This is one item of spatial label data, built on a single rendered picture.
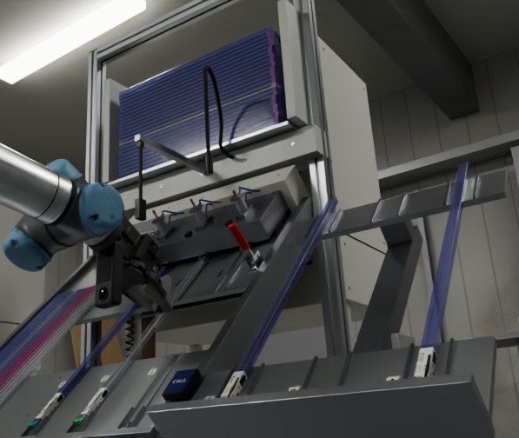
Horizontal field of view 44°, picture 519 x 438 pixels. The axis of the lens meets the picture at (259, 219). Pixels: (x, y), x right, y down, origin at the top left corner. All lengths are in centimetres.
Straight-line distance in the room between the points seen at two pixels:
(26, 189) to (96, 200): 10
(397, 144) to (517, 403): 192
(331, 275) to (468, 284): 300
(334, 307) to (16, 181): 74
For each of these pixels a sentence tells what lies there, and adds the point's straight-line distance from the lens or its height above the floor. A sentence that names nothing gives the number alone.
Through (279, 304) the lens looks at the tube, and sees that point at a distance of 83.
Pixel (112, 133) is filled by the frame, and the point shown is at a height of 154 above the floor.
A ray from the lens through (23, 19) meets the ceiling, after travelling 410.
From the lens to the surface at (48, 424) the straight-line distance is 118.
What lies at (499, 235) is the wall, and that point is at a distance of 435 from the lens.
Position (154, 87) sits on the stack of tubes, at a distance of 180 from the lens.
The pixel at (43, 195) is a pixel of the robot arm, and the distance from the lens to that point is 93.
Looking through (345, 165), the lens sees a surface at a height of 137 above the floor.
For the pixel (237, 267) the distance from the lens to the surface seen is 130.
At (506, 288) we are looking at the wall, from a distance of 428.
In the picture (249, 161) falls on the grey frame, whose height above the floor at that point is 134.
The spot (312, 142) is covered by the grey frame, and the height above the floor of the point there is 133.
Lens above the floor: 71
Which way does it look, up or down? 19 degrees up
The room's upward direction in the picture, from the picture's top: 4 degrees counter-clockwise
